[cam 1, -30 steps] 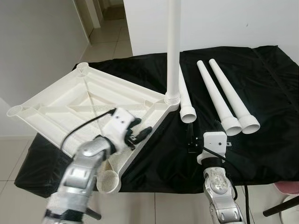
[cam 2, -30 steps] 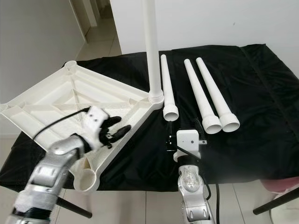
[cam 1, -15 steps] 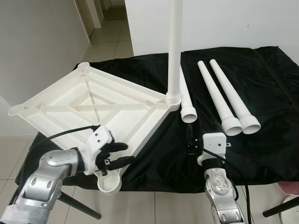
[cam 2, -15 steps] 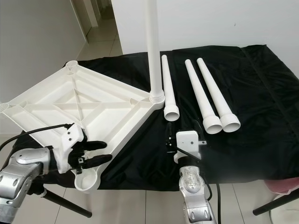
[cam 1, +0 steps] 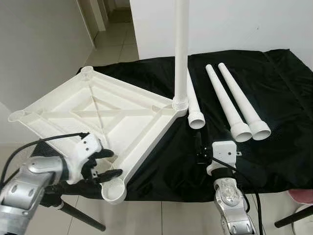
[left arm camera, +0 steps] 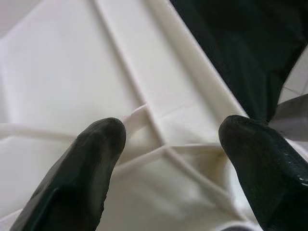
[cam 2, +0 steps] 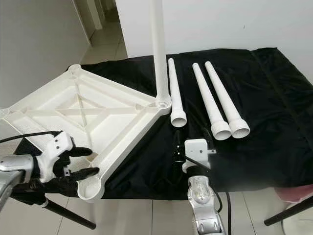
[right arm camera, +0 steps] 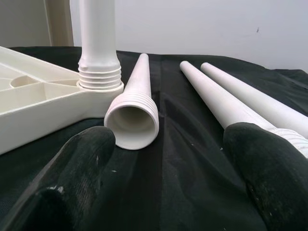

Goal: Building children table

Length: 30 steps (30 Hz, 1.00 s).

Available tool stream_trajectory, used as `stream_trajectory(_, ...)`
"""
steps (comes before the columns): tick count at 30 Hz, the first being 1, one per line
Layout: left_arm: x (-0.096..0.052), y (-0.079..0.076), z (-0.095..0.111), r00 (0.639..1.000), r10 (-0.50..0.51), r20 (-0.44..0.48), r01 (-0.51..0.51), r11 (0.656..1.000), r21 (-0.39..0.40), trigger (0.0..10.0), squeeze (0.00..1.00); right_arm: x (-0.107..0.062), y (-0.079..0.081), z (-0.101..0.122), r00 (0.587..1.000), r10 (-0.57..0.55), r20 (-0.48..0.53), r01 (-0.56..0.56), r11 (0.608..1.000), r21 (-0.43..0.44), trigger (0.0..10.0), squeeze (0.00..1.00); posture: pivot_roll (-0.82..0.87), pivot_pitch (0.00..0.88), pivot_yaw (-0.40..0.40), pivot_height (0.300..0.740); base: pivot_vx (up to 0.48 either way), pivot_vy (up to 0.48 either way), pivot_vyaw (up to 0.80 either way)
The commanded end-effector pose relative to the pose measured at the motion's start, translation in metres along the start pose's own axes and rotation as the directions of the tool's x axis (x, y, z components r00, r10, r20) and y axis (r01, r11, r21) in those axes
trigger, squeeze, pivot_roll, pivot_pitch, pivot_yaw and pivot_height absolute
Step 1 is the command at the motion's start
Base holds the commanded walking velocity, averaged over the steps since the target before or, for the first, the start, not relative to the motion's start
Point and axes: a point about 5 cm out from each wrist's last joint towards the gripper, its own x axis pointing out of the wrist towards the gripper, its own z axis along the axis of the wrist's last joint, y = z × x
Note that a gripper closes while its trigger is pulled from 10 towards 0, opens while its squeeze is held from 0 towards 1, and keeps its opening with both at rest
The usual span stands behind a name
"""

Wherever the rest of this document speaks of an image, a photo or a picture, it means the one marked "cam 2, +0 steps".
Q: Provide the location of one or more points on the white plastic table top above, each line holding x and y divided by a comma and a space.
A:
93, 110

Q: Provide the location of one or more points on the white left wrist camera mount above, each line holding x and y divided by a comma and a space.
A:
58, 144

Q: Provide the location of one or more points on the pink round object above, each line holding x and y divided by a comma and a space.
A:
296, 192

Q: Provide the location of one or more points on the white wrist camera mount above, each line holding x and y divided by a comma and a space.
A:
58, 144
198, 147

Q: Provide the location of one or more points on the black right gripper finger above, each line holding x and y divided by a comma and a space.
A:
209, 136
177, 137

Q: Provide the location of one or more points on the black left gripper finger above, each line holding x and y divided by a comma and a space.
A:
86, 174
81, 152

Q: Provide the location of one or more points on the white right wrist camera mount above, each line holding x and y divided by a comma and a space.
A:
198, 147

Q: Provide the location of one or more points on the white door frame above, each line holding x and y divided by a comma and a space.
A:
90, 12

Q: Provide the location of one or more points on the white plastic table leg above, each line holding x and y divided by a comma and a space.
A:
175, 93
223, 95
159, 49
208, 98

